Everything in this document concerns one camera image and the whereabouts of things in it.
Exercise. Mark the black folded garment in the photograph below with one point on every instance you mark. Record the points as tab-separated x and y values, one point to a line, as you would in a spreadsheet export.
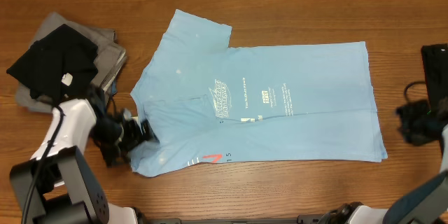
59	65

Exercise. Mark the grey folded garment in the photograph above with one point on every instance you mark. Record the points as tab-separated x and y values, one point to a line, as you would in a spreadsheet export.
109	61

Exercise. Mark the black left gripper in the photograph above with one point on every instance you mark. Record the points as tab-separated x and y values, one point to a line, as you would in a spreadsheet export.
136	138

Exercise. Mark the light blue t-shirt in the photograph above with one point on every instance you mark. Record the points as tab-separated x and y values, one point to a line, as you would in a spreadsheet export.
207	102

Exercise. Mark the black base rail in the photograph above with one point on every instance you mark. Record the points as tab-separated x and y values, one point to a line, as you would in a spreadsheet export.
301	219

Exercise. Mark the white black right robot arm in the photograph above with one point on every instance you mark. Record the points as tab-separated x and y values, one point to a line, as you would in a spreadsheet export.
424	204

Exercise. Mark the black garment pile at right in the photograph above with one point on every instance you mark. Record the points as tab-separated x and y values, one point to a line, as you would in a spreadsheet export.
434	58

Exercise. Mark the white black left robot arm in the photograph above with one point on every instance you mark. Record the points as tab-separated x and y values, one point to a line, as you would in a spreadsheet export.
57	185

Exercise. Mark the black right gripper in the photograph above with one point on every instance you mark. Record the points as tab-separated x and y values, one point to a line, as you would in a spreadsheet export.
403	113

